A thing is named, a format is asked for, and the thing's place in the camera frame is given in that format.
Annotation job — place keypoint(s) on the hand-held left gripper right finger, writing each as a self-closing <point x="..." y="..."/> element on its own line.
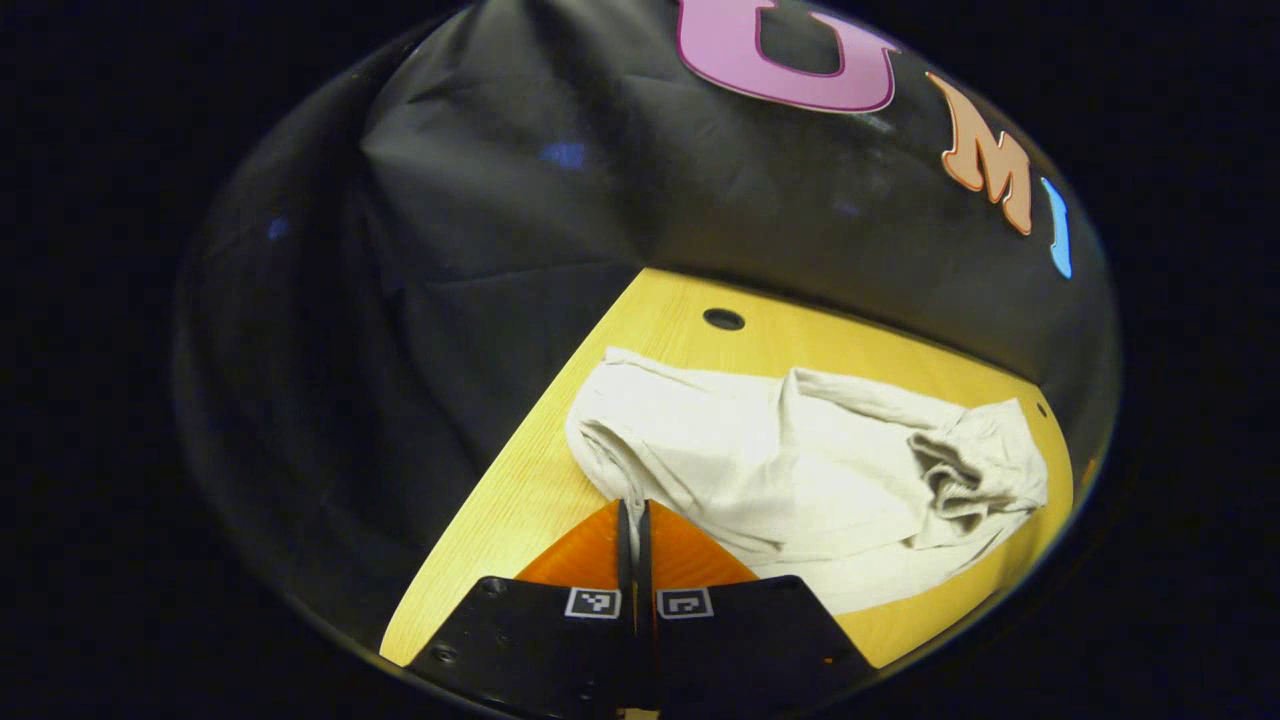
<point x="740" y="640"/>

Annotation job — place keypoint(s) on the black backdrop cloth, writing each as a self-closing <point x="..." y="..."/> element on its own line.
<point x="520" y="200"/>

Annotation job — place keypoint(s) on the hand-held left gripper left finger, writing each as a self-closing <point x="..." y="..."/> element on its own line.
<point x="540" y="640"/>

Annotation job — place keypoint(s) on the white jeans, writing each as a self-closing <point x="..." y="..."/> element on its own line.
<point x="760" y="460"/>

